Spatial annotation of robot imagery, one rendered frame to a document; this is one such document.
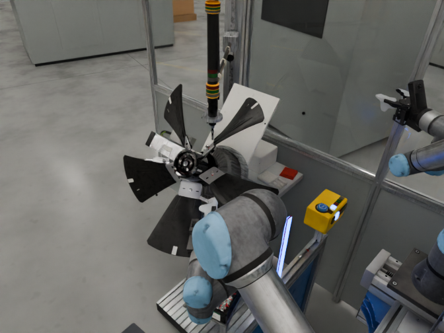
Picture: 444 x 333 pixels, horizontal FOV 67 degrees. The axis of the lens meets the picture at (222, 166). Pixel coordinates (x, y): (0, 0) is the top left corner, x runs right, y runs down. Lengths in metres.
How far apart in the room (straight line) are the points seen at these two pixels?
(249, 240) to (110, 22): 6.23
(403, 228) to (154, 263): 1.61
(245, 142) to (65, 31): 5.35
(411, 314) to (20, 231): 2.67
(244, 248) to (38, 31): 6.09
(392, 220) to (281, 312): 1.26
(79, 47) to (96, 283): 4.85
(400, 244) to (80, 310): 1.89
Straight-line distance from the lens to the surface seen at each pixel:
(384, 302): 1.40
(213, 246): 0.63
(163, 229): 1.35
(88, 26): 6.63
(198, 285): 0.92
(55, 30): 6.55
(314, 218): 1.39
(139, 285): 2.46
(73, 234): 2.91
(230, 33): 1.72
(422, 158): 1.19
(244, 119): 1.26
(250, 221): 0.67
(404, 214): 1.83
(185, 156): 1.32
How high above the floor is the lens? 1.97
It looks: 35 degrees down
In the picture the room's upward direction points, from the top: 1 degrees clockwise
